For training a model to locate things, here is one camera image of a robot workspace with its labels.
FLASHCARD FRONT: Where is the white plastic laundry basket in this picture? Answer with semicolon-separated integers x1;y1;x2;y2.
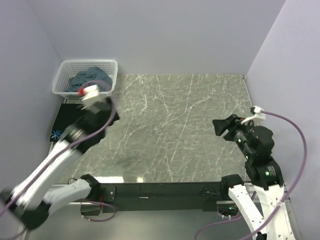
51;59;118;99

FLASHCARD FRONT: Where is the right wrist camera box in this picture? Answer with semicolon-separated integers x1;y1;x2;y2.
241;106;266;125

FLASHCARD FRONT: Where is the black t shirt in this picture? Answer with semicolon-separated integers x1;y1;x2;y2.
49;103;93;143

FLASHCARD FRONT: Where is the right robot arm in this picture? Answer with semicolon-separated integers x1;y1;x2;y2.
212;114;295;240

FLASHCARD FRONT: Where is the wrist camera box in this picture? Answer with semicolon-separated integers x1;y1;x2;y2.
241;106;266;125
77;84;104;109

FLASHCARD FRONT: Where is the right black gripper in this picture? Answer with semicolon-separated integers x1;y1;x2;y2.
211;112;255;158

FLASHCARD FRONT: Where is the aluminium rail frame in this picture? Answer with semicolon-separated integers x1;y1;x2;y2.
14;99;305;240

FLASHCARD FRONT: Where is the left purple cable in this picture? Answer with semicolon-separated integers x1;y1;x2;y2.
0;80;118;240

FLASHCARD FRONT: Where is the grey blue t shirt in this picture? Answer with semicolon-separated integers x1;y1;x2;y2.
64;66;113;92

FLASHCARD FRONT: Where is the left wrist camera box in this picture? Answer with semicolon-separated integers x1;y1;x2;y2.
77;84;104;109

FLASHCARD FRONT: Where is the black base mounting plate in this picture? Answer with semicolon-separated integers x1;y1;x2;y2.
85;181;232;212

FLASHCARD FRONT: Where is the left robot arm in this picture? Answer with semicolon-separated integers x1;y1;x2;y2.
0;97;120;231

